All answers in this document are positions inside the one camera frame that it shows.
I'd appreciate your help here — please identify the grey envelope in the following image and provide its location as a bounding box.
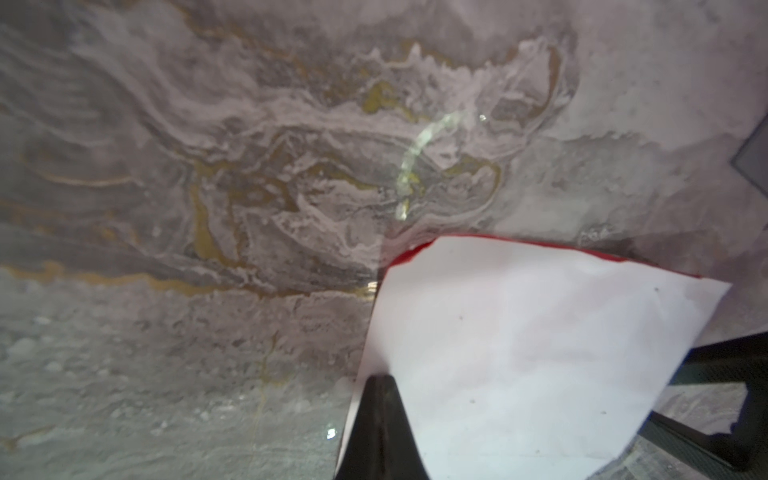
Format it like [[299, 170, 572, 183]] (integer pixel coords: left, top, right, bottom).
[[730, 115, 768, 197]]

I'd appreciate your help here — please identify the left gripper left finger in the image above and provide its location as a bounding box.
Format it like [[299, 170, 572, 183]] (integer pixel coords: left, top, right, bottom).
[[335, 375, 429, 480]]

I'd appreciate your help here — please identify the red bordered pink card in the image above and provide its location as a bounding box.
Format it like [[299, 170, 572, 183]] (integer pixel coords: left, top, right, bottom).
[[349, 235, 730, 479]]

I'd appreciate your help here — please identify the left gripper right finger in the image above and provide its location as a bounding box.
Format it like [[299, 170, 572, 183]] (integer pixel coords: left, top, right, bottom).
[[639, 333, 767, 472]]

